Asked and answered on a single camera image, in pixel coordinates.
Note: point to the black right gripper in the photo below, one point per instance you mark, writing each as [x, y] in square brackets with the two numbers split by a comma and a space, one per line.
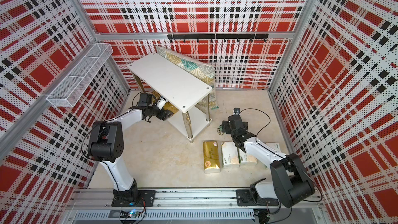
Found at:
[227, 130]

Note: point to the white two-tier shelf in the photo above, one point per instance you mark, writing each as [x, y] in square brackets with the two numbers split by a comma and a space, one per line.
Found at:
[187, 93]

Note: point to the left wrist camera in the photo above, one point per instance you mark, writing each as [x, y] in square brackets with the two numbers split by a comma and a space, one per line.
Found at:
[161, 103]

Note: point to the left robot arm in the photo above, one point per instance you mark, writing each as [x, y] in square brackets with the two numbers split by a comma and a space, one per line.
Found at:
[106, 145]

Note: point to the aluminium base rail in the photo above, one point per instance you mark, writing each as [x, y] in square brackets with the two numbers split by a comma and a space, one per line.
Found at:
[191, 206]

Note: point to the white green tissue pack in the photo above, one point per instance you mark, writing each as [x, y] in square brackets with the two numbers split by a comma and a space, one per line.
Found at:
[230, 158]
[275, 147]
[246, 159]

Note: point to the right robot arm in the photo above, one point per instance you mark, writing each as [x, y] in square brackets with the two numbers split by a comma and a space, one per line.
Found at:
[290, 182]

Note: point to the black wall hook rail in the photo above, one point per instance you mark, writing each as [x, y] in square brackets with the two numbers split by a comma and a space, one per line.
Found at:
[186, 37]

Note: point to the white wire mesh basket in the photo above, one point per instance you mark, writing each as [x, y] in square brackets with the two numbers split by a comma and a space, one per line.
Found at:
[73, 85]

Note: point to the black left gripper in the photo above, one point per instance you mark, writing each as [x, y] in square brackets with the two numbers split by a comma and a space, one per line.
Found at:
[166, 116]

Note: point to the green circuit board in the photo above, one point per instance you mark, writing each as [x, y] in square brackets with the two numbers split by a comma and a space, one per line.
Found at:
[130, 214]

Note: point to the green sloth figure keychain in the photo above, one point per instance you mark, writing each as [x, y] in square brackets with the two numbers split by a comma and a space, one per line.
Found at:
[220, 130]

